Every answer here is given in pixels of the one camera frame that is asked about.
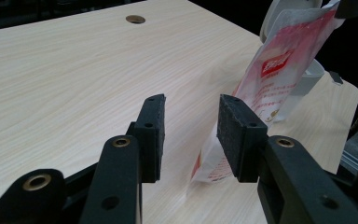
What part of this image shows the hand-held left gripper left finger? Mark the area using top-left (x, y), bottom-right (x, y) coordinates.
top-left (78, 93), bottom-right (166, 224)

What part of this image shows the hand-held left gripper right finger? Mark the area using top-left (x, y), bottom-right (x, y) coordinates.
top-left (216, 93), bottom-right (358, 224)

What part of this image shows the white lidded jar with handle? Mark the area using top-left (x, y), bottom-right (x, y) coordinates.
top-left (259, 0), bottom-right (325, 123)

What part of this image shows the red and white pouch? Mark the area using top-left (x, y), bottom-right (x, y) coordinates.
top-left (189, 0), bottom-right (344, 185)

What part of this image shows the metal floor rail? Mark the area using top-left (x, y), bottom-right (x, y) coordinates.
top-left (338, 148), bottom-right (358, 175)

